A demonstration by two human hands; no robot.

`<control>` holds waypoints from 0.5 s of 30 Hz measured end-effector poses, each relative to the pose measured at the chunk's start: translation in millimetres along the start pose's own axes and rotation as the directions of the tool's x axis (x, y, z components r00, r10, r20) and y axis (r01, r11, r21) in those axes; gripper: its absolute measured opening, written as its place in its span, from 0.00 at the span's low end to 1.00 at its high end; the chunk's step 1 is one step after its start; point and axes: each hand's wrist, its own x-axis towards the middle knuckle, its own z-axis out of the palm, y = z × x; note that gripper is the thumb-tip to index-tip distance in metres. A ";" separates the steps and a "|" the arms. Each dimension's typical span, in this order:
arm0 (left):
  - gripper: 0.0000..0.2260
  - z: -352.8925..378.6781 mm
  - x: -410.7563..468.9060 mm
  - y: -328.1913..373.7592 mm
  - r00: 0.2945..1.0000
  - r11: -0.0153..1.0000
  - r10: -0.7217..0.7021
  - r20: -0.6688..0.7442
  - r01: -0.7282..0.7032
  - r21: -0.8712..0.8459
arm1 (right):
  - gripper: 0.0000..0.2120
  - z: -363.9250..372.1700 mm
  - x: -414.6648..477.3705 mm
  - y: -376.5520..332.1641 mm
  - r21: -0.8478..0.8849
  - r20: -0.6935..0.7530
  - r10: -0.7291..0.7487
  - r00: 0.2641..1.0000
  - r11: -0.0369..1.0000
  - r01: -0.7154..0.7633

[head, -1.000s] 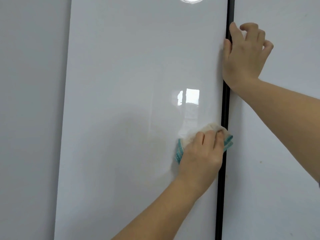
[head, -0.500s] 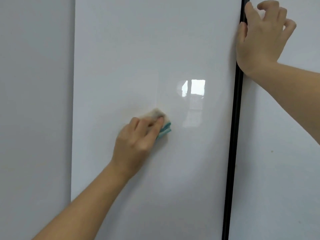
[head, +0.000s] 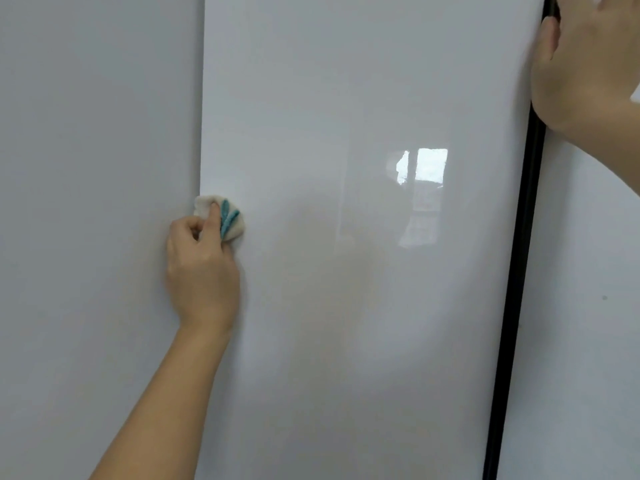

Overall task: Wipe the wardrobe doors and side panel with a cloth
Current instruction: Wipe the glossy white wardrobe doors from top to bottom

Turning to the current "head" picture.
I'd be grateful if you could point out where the person's right hand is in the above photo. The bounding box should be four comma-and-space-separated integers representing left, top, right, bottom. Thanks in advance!
529, 0, 640, 141

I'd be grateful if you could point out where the person's left forearm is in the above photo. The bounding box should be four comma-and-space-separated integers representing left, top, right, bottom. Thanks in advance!
89, 322, 237, 480

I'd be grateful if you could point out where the person's left hand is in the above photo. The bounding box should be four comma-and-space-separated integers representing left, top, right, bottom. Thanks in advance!
165, 201, 241, 337

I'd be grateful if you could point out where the person's right forearm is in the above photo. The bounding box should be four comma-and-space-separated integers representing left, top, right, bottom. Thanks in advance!
562, 100, 640, 198

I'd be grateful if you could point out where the beige cloth with teal edge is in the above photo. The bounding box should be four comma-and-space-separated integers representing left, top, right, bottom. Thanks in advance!
193, 194, 248, 244

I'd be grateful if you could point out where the black cabinet door handle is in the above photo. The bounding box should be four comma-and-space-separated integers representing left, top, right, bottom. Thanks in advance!
481, 0, 561, 480

